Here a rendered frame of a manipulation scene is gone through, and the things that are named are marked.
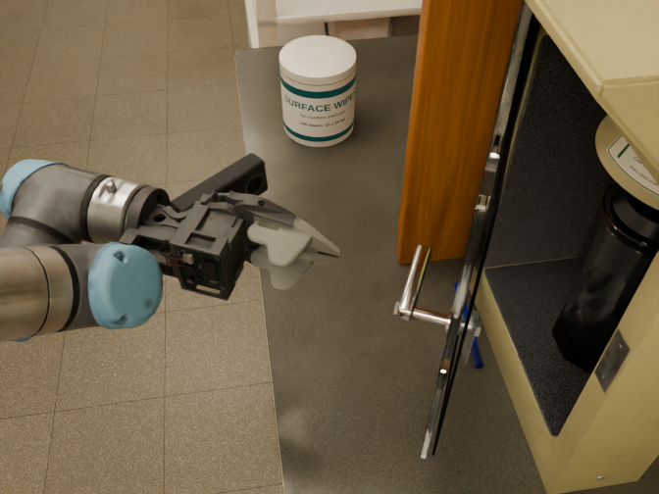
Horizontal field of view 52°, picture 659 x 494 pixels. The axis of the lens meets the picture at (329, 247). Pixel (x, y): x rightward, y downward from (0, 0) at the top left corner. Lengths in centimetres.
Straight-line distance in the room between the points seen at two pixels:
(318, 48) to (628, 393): 77
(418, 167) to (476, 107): 11
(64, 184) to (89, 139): 215
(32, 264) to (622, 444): 59
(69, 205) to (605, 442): 60
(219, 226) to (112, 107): 240
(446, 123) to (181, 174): 188
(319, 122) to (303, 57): 11
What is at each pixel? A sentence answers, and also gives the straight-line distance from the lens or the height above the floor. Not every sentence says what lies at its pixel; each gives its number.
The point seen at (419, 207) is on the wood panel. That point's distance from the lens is 94.
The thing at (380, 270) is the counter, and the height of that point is 94.
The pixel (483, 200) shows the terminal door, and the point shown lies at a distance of 47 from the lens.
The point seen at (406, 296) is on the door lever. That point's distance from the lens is 64.
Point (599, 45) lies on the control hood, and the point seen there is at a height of 151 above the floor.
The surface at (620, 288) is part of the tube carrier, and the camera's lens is 76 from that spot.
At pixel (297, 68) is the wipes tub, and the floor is 109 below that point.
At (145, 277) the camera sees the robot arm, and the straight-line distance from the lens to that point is 62.
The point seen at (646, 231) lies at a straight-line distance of 70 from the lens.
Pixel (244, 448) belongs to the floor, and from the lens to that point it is 191.
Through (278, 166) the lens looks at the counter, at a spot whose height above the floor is 94.
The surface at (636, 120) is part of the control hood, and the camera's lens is 41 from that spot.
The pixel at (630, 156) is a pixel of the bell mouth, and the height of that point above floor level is 134.
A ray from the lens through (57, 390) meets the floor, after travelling 212.
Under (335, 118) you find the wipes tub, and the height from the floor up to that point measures 100.
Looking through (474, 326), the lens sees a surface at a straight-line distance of 62.
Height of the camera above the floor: 171
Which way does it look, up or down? 48 degrees down
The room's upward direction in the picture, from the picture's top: straight up
